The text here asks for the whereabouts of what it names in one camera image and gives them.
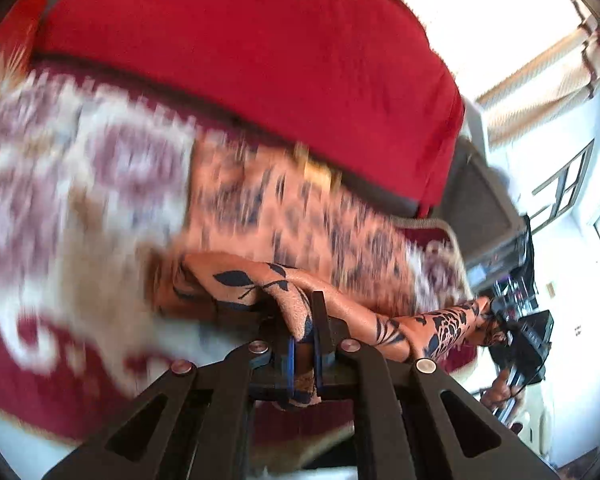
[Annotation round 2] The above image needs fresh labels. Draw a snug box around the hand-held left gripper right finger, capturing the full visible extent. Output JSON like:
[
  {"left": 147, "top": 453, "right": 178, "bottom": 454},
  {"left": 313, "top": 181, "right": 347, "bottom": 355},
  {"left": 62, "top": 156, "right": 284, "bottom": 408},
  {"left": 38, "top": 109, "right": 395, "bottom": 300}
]
[{"left": 310, "top": 290, "right": 563, "bottom": 480}]

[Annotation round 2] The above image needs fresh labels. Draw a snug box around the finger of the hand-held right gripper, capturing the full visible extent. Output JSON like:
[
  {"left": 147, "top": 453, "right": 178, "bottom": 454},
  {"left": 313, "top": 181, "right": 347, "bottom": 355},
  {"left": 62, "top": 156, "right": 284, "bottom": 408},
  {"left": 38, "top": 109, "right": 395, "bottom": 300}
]
[{"left": 477, "top": 296, "right": 512, "bottom": 347}]

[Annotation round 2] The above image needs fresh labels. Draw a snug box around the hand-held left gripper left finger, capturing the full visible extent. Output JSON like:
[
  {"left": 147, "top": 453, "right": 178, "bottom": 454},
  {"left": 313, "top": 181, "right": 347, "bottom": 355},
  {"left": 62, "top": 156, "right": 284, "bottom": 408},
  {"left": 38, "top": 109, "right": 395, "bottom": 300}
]
[{"left": 42, "top": 310, "right": 301, "bottom": 480}]

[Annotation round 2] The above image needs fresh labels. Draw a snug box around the orange black floral cloth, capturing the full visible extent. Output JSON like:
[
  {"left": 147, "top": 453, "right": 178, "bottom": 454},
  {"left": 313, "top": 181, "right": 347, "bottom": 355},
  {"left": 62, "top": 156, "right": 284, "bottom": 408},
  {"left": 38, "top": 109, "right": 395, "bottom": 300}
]
[{"left": 150, "top": 137, "right": 498, "bottom": 408}]

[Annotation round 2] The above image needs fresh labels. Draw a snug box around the person's right hand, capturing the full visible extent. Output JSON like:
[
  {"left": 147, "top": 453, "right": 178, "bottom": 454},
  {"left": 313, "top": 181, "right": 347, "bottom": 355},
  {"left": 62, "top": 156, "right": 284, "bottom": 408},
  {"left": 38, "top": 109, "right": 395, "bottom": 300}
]
[{"left": 480, "top": 365, "right": 527, "bottom": 427}]

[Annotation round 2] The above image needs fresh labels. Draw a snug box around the dark leather sofa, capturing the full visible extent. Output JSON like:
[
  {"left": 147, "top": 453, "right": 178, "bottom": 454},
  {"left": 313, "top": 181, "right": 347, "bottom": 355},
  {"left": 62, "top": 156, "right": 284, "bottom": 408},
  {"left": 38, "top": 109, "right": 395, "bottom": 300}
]
[{"left": 400, "top": 152, "right": 528, "bottom": 268}]

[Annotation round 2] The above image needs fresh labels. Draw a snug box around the dark framed window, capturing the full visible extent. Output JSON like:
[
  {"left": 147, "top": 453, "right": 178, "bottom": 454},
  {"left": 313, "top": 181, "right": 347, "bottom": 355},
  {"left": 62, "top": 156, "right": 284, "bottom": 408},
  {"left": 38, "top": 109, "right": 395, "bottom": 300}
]
[{"left": 531, "top": 140, "right": 596, "bottom": 235}]

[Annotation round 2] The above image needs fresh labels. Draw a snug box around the dotted cream curtain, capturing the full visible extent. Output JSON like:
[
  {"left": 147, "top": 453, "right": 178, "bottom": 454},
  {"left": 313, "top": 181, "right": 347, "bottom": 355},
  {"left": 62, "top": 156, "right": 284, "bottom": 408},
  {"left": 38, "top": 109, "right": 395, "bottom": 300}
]
[{"left": 390, "top": 0, "right": 600, "bottom": 147}]

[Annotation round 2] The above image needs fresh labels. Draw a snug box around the floral red white sofa mat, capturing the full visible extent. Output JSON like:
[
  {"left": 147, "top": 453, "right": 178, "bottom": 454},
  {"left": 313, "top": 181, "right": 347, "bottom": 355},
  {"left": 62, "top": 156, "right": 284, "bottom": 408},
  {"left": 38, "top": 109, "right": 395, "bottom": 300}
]
[{"left": 0, "top": 60, "right": 478, "bottom": 463}]

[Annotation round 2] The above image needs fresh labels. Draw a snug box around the red blanket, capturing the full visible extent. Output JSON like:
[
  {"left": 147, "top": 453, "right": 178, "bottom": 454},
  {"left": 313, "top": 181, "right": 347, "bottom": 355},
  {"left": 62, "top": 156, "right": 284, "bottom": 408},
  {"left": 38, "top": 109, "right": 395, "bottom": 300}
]
[{"left": 30, "top": 0, "right": 466, "bottom": 218}]

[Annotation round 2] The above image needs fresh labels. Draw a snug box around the white rail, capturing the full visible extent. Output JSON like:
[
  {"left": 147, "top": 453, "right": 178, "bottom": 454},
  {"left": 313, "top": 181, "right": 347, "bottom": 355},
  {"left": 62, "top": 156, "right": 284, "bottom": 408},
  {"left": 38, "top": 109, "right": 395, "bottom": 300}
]
[{"left": 462, "top": 102, "right": 493, "bottom": 161}]

